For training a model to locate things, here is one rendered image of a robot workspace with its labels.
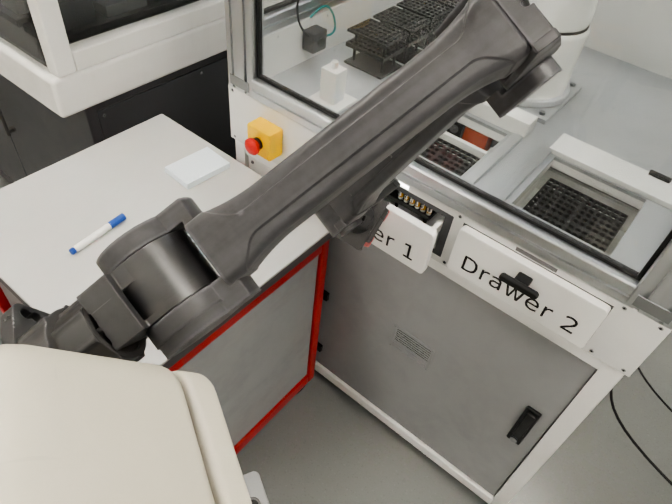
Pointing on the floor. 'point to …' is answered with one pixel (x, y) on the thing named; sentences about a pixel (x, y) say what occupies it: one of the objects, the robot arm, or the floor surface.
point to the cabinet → (450, 365)
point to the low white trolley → (233, 375)
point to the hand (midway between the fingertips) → (374, 226)
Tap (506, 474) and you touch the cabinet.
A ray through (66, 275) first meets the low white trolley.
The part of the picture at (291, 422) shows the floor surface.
